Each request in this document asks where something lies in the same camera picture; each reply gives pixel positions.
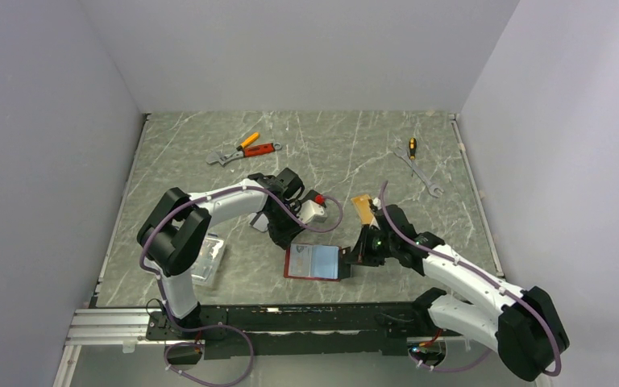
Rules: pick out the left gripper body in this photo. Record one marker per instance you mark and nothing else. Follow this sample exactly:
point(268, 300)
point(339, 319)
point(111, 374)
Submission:
point(282, 224)

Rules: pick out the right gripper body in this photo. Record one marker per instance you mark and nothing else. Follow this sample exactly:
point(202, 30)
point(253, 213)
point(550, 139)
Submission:
point(378, 247)

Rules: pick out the single black credit card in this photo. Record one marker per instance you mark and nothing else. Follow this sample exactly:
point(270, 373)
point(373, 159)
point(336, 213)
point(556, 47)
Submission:
point(344, 267)

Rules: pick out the silver credit card stack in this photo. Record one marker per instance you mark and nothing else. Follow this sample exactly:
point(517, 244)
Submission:
point(258, 221)

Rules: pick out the red leather card holder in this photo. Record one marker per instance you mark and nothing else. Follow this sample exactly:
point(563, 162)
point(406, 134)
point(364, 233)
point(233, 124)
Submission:
point(312, 262)

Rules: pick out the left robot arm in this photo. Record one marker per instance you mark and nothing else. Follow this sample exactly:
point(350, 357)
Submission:
point(175, 230)

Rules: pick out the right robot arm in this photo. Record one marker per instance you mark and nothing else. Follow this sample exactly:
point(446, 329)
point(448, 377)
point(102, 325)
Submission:
point(522, 326)

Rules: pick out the silver open end wrench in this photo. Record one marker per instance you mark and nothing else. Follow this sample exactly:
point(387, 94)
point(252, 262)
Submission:
point(433, 189)

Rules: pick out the clear plastic screw box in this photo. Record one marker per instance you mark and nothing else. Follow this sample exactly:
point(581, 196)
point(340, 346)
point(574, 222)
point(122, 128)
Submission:
point(204, 269)

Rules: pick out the orange black screwdriver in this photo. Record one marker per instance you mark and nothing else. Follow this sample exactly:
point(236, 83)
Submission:
point(412, 148)

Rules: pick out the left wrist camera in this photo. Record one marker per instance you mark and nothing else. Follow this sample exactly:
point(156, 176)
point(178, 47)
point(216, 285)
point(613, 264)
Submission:
point(311, 212)

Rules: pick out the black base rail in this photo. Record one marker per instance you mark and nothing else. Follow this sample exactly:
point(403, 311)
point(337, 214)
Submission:
point(387, 328)

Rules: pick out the orange handled pliers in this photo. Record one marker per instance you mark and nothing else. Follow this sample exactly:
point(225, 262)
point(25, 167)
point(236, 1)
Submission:
point(248, 141)

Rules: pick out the red handled adjustable wrench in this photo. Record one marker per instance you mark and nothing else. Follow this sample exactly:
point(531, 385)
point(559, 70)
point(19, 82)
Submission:
point(251, 151)

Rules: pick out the aluminium frame rail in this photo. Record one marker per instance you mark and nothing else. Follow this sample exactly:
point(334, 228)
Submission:
point(126, 327)

